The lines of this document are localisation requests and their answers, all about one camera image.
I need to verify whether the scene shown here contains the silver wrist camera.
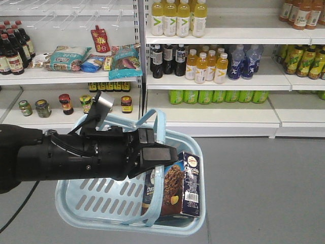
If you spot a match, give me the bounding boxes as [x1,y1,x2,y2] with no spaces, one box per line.
[86,91,115,129]

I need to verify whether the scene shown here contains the white supermarket shelf unit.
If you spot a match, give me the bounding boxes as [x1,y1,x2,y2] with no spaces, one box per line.
[0,0,325,139]

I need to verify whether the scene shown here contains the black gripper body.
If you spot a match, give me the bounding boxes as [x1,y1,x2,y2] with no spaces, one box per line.
[81,126,155,180]

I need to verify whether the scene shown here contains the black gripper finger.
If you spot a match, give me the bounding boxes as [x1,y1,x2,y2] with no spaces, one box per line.
[128,165,155,178]
[140,143,178,168]

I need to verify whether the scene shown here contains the blue Chocofello cookie box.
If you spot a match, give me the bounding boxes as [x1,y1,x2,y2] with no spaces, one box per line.
[158,151,200,221]

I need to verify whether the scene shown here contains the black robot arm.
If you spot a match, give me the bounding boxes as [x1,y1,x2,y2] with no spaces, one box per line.
[1,124,178,193]

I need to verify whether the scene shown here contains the light blue plastic basket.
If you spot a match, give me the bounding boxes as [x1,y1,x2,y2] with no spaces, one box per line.
[55,109,206,236]

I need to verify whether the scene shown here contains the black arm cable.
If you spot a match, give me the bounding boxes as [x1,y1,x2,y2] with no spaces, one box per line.
[0,180,40,233]

